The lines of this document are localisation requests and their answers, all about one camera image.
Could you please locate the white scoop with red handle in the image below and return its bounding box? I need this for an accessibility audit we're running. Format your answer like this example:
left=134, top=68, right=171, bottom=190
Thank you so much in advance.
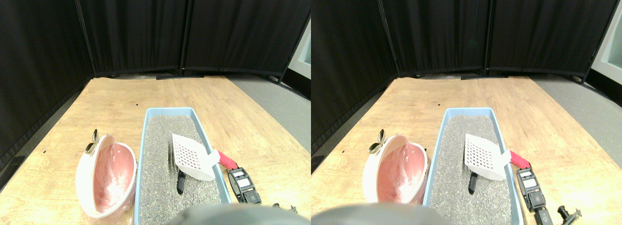
left=464, top=133, right=531, bottom=181
left=172, top=133, right=239, bottom=181

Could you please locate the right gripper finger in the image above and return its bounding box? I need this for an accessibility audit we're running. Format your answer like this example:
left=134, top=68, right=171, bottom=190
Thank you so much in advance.
left=228, top=168, right=253, bottom=190
left=516, top=168, right=541, bottom=191

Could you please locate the blue litter tray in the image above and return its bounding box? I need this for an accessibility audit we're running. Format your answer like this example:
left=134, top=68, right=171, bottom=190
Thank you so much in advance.
left=133, top=107, right=233, bottom=225
left=422, top=107, right=524, bottom=225

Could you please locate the white bin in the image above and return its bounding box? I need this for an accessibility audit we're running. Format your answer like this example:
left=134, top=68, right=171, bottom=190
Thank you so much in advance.
left=362, top=129, right=429, bottom=206
left=75, top=129, right=138, bottom=220

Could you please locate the white shelf unit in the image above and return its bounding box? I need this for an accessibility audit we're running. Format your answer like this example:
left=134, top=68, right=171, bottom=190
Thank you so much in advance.
left=288, top=21, right=311, bottom=80
left=590, top=23, right=622, bottom=85

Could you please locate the black curtain stand foot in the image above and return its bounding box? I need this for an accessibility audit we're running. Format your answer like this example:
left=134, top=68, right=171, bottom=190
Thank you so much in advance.
left=155, top=72, right=205, bottom=80
left=461, top=72, right=508, bottom=80
left=311, top=155, right=327, bottom=176
left=0, top=156, right=26, bottom=189

